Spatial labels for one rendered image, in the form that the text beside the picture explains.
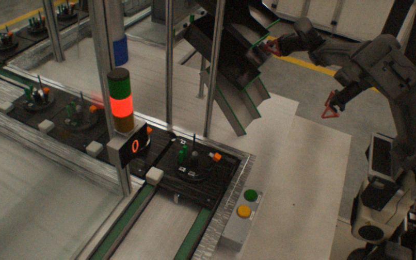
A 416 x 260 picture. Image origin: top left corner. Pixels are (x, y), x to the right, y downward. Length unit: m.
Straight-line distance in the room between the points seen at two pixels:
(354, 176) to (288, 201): 1.56
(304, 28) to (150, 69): 0.99
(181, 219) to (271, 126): 0.67
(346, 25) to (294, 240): 4.13
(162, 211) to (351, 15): 4.28
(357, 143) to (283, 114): 1.57
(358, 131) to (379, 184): 2.02
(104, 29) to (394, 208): 1.15
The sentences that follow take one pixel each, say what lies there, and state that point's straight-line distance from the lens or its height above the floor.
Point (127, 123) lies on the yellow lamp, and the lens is 0.74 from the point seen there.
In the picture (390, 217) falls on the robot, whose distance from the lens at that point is 1.34.
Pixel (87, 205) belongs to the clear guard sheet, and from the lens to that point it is 0.84.
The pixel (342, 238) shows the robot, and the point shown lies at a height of 0.28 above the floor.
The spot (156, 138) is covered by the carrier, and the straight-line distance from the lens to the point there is 1.15.
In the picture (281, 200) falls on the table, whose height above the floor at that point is 0.86.
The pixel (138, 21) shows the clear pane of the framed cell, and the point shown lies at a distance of 2.00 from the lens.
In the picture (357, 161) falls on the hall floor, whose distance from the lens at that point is 2.83.
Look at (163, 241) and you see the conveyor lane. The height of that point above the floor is 0.92.
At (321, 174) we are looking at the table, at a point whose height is 0.86.
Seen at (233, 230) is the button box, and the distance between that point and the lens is 0.94.
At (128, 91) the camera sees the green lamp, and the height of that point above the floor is 1.37.
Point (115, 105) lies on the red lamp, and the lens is 0.71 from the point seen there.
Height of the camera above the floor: 1.78
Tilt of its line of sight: 42 degrees down
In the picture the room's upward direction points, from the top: 7 degrees clockwise
